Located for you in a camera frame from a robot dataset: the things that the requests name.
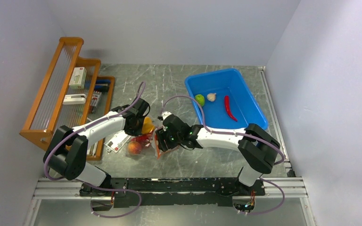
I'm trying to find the yellow fake bell pepper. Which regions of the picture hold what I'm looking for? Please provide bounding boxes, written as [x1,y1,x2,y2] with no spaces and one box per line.
[141,117,155,135]

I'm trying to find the clear zip top bag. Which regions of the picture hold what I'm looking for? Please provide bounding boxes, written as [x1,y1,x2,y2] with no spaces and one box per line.
[125,117,180,159]

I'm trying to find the green fake fruit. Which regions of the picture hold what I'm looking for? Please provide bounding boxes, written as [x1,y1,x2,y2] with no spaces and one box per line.
[195,94,205,107]

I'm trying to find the fake garlic bulb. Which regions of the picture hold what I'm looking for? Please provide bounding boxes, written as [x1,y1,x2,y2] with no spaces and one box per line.
[206,93,216,102]

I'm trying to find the red fake chili pepper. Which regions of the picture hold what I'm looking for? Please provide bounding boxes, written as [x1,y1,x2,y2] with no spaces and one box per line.
[224,95,238,122]

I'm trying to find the blue plastic bin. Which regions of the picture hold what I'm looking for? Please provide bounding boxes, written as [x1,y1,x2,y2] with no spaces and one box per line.
[184,68,268,130]

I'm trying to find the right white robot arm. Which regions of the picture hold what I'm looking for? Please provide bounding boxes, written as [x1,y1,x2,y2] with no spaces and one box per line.
[155,112,284,195]

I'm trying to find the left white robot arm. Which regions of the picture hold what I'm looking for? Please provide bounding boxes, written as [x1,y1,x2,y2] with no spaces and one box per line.
[43,98,150,196]

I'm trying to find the fake peach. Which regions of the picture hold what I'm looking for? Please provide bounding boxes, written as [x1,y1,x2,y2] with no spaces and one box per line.
[127,141,143,155]

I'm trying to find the white blister pack card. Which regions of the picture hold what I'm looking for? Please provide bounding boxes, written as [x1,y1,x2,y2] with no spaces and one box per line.
[104,131,131,153]

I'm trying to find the blue marker pens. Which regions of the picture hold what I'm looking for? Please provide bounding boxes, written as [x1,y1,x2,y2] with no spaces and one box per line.
[93,79,111,93]

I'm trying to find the white flat device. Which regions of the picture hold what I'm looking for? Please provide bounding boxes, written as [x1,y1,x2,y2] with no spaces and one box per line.
[63,94,87,105]

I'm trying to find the orange wooden rack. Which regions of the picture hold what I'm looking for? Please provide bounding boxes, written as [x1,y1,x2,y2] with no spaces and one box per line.
[20,37,115,151]

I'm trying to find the white box with red label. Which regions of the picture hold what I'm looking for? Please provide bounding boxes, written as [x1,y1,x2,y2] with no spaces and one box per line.
[69,67,87,89]

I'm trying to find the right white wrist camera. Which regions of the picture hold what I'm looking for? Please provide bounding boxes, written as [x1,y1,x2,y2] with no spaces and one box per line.
[157,111,172,121]

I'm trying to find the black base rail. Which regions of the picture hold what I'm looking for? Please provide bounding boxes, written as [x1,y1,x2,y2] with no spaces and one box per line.
[79,177,265,210]

